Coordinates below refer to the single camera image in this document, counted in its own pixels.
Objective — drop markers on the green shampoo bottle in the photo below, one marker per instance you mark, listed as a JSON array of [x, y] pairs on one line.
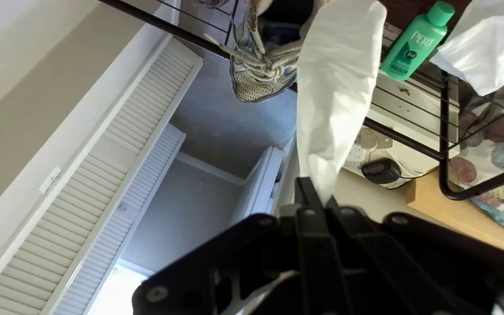
[[416, 44]]

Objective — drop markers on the white paper napkin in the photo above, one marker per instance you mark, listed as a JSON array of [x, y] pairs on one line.
[[333, 88]]

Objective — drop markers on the white louvered closet door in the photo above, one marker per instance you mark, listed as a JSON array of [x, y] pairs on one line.
[[118, 146], [130, 221]]

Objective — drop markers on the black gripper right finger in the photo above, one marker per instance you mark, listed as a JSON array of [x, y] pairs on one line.
[[416, 256]]

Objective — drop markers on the white blue running sneaker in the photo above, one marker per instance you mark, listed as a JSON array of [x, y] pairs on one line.
[[263, 70]]

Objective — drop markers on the white nightstand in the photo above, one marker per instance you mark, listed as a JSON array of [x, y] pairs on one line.
[[263, 186]]

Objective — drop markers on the small black device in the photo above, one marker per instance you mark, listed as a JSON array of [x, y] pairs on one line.
[[381, 170]]

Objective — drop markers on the black metal shoe rack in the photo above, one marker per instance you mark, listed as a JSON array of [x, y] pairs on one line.
[[442, 116]]

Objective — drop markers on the large crumpled white napkin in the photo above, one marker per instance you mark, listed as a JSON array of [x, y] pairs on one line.
[[486, 41]]

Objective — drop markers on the white paper sheet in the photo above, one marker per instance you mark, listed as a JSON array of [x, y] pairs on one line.
[[403, 123]]

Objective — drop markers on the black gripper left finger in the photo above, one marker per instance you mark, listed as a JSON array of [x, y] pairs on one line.
[[307, 245]]

